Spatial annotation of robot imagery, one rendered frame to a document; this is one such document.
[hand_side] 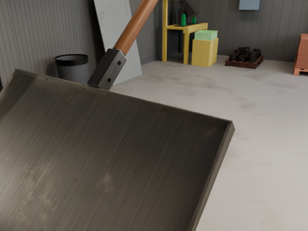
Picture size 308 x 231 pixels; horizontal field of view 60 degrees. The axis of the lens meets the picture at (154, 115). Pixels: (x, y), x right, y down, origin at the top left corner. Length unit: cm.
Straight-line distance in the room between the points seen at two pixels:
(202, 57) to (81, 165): 617
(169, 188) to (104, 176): 12
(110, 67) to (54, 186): 24
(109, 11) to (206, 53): 251
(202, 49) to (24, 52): 389
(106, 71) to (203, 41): 603
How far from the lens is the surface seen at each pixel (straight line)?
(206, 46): 650
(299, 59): 640
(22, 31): 438
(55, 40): 472
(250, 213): 224
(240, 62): 668
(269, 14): 779
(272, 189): 252
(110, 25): 518
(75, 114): 55
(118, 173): 44
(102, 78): 52
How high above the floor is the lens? 146
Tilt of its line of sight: 23 degrees down
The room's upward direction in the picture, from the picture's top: straight up
